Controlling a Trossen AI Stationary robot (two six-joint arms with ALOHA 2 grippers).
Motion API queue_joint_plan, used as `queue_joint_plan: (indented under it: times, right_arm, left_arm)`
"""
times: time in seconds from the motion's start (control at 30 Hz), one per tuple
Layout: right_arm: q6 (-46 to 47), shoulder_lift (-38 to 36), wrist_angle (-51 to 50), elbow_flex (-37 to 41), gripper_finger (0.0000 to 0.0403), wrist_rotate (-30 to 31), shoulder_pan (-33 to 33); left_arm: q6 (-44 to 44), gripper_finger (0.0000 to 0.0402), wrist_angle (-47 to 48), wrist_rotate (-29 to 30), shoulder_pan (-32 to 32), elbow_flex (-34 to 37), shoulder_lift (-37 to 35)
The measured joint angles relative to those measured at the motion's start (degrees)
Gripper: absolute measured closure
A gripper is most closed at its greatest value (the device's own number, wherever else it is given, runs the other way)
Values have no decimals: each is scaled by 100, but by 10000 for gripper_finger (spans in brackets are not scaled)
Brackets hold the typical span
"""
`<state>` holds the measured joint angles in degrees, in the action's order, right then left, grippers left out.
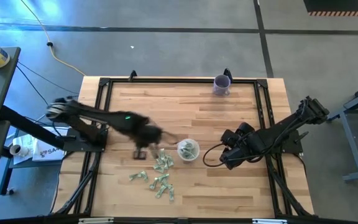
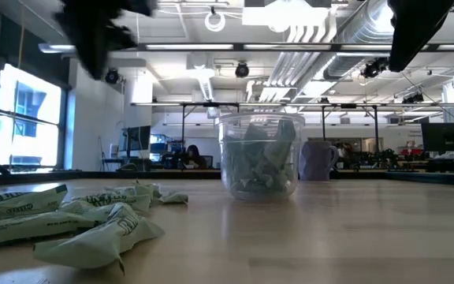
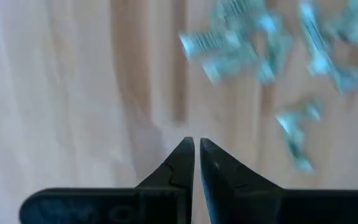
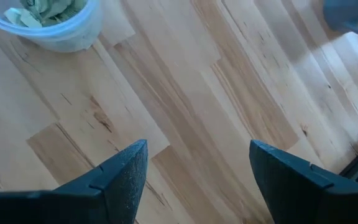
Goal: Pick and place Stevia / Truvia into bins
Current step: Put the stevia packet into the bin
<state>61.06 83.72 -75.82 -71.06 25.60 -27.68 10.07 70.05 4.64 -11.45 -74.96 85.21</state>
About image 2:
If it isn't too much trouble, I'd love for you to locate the silver ventilation duct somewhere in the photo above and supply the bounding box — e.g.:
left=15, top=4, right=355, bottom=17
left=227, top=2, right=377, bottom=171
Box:
left=323, top=0, right=400, bottom=80

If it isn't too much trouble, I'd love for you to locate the black aluminium table frame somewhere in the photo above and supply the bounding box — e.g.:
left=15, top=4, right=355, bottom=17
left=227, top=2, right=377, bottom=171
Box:
left=6, top=168, right=454, bottom=185

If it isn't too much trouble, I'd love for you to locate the person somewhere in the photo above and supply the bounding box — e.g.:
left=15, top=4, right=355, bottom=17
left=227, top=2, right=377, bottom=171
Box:
left=183, top=144, right=209, bottom=170

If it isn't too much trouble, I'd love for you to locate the clear plastic cup bin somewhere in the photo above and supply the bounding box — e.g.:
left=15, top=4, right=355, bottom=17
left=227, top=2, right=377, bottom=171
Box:
left=215, top=113, right=306, bottom=203

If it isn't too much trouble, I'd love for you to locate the black computer monitor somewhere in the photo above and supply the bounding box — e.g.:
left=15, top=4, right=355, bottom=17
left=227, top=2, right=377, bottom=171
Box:
left=421, top=122, right=454, bottom=152
left=126, top=125, right=152, bottom=162

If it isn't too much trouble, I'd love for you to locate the purple ceramic mug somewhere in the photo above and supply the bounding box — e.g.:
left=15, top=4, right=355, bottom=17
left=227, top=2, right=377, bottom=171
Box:
left=302, top=140, right=341, bottom=181

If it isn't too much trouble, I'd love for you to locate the black linear ceiling light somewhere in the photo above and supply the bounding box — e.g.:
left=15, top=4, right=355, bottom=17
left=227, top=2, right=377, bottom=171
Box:
left=37, top=42, right=454, bottom=54

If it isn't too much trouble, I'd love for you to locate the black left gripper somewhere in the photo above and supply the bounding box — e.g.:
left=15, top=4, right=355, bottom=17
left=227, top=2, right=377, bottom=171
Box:
left=55, top=0, right=157, bottom=80

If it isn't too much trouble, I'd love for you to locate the black metal workstation frame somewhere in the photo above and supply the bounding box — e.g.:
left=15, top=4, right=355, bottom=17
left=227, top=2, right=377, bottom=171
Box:
left=130, top=101, right=447, bottom=143

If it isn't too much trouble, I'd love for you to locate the white coiled hanging cable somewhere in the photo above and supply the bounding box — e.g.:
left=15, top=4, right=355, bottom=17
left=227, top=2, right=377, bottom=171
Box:
left=204, top=6, right=227, bottom=33

